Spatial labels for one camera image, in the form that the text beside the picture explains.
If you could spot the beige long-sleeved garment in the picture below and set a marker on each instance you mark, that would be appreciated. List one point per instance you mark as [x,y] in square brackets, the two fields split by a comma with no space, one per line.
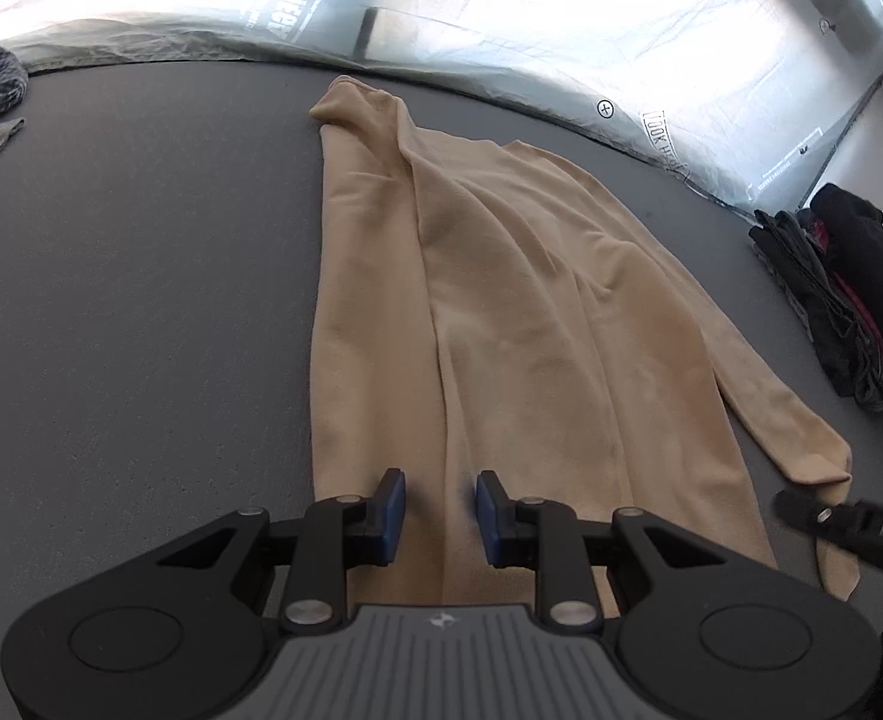
[486,277]

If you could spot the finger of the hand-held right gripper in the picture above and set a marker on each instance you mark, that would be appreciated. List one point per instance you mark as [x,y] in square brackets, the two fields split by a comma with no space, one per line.
[846,521]

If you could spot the black garment with red lining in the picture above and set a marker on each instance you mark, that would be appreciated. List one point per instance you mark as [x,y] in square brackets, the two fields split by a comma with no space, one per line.
[873,240]

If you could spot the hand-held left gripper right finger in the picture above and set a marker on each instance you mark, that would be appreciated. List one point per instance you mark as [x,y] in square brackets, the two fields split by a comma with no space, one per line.
[488,517]

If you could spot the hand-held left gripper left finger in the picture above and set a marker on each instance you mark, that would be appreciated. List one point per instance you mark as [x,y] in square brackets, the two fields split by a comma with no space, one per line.
[392,517]

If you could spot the dark grey folded garment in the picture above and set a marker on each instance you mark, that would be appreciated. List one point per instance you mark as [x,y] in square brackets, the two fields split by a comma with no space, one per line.
[816,292]

